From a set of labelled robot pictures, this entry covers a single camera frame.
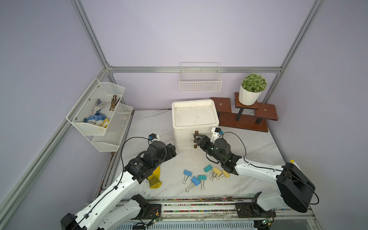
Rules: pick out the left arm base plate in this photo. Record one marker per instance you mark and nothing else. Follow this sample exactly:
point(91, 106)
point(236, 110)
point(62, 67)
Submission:
point(148, 210)

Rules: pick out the yellow rubber glove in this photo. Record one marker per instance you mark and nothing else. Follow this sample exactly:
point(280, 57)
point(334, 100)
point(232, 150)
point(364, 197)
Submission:
point(154, 179)

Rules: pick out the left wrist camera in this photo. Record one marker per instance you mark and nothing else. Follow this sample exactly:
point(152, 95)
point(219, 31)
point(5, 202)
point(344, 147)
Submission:
point(153, 137)

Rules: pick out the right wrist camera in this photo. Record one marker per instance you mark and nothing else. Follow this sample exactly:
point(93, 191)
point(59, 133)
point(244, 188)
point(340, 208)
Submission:
point(216, 133)

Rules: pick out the blue white cloth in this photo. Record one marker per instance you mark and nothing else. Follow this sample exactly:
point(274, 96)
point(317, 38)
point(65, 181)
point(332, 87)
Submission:
point(98, 118)

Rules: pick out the white mesh two-tier shelf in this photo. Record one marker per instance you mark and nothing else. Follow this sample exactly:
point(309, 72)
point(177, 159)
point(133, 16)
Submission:
point(103, 139)

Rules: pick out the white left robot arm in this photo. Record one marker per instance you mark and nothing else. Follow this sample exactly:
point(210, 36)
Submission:
point(101, 214)

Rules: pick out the brown wooden stepped stand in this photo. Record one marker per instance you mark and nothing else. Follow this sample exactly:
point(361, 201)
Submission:
point(251, 117)

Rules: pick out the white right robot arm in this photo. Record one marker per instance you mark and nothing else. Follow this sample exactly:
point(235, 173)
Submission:
point(294, 190)

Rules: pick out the teal binder clip upper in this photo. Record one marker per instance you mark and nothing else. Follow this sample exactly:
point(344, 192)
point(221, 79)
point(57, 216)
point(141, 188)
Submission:
point(209, 169)

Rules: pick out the white three-drawer cabinet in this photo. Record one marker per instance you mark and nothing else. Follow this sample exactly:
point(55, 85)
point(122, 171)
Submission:
point(191, 117)

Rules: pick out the white wire wall basket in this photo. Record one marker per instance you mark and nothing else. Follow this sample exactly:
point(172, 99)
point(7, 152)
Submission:
point(201, 77)

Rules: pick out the wooden clothespins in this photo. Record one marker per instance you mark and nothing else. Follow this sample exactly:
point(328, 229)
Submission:
point(114, 102)

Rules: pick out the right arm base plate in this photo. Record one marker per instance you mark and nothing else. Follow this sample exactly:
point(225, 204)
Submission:
point(253, 210)

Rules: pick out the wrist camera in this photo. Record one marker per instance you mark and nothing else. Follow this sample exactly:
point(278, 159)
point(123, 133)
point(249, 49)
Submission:
point(216, 133)
point(153, 137)

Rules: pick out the blue binder clip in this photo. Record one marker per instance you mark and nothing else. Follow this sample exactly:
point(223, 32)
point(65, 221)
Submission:
point(194, 182)
point(187, 174)

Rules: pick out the yellow binder clip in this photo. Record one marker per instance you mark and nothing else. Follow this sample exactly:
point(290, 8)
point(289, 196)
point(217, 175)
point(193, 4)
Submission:
point(223, 174)
point(215, 173)

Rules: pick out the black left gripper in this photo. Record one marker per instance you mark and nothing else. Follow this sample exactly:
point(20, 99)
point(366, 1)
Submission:
point(169, 152)

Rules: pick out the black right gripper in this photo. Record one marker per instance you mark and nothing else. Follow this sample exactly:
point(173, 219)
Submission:
point(199, 142)

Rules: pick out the green potted plant white pot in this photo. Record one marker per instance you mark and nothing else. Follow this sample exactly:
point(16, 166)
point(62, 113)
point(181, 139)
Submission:
point(251, 88)

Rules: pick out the teal binder clip lower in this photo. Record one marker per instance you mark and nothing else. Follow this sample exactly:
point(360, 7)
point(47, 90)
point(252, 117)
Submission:
point(202, 179)

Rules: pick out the teal binder clip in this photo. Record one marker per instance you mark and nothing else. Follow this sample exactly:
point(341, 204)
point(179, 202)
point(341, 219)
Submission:
point(202, 179)
point(209, 169)

